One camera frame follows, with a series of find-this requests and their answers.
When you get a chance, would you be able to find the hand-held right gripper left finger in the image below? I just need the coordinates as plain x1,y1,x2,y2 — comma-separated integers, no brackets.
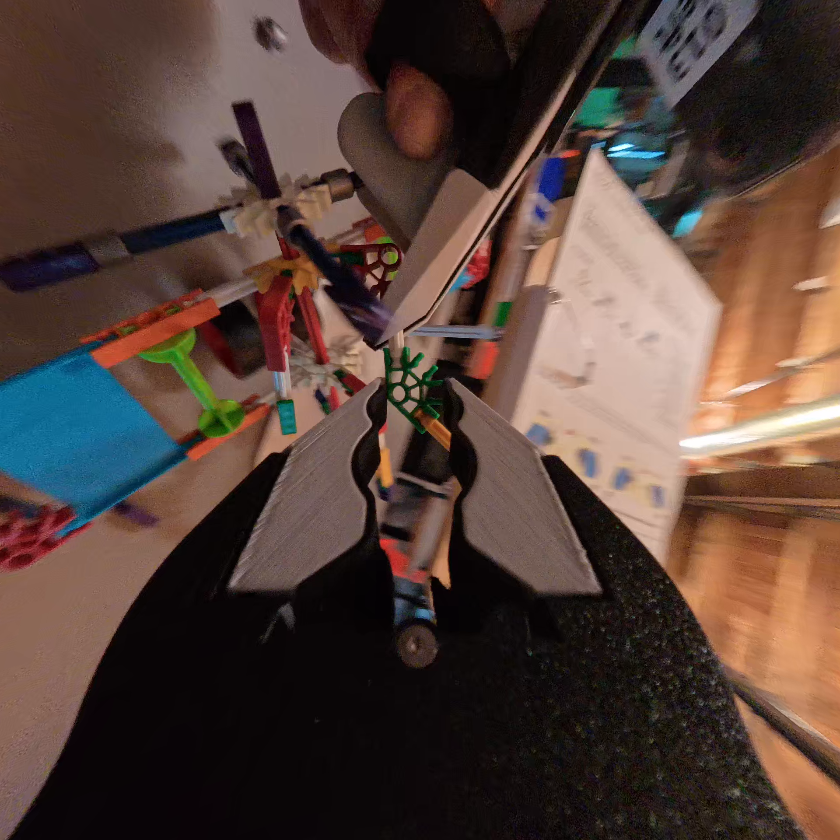
226,379,388,595

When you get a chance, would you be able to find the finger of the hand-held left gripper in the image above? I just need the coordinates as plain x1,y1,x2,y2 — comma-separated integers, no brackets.
374,169,500,349

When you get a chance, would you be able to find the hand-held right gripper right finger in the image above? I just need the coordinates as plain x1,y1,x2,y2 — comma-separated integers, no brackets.
441,379,603,598

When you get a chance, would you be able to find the colourful construction toy model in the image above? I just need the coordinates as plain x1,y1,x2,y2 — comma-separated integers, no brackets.
0,101,503,631

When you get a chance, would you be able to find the person's left hand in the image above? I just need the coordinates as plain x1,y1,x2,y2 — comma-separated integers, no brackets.
298,0,455,160

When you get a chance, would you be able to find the white page holder bar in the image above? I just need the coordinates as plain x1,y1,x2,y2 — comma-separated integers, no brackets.
487,285,560,421

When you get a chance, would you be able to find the white instruction sheet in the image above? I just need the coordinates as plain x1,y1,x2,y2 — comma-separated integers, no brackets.
515,151,723,560

